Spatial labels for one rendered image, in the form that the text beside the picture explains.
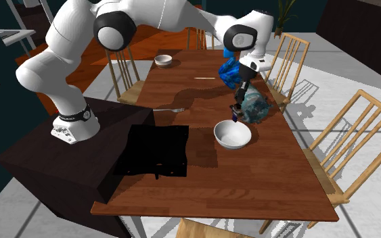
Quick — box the wooden dining table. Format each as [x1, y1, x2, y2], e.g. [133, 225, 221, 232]
[90, 49, 340, 222]

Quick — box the potted green plant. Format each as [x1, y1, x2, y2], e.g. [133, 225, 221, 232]
[273, 0, 299, 38]

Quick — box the dark robot stand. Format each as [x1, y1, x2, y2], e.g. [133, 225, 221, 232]
[0, 97, 156, 238]

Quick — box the black square object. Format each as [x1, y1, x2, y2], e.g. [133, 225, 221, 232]
[113, 124, 190, 181]

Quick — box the blue toy figure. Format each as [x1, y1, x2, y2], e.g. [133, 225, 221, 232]
[218, 47, 244, 90]

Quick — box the white shelf stand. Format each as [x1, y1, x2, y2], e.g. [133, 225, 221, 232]
[0, 0, 54, 60]

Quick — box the small white bowl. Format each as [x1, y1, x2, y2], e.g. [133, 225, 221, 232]
[154, 54, 173, 69]

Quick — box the light wooden chair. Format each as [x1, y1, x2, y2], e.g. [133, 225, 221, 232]
[105, 47, 145, 106]
[175, 218, 254, 238]
[264, 32, 311, 114]
[186, 27, 216, 51]
[259, 89, 381, 235]

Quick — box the dark cabinet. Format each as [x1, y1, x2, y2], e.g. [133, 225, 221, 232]
[316, 0, 381, 89]

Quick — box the silver fork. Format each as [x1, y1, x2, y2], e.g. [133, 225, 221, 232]
[153, 107, 185, 114]

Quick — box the large white bowl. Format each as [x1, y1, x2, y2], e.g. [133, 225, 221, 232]
[213, 120, 252, 150]

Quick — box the teal glass jar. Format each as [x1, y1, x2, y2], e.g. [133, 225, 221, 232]
[239, 85, 273, 124]

